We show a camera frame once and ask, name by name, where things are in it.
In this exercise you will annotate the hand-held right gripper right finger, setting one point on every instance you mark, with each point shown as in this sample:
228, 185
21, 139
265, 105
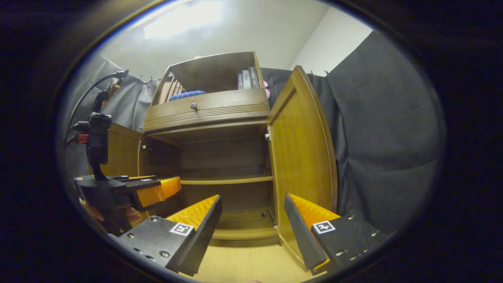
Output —
304, 236

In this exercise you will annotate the wooden inner shelf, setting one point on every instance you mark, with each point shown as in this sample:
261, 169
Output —
228, 180

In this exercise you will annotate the wooden cabinet drawer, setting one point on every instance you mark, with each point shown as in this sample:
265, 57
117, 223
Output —
220, 108

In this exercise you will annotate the dark book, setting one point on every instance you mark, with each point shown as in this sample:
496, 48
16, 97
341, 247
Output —
254, 78

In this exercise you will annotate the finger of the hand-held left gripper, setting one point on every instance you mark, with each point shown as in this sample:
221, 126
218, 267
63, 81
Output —
157, 192

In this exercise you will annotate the blue folded towel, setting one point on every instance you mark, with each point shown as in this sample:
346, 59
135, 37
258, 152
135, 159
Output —
186, 95

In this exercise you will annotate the blue book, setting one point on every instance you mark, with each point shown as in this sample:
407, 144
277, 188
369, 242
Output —
240, 80

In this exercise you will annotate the black round drawer knob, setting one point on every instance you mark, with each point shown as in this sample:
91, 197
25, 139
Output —
194, 106

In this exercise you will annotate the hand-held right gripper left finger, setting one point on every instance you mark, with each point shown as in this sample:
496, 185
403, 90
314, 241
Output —
196, 236

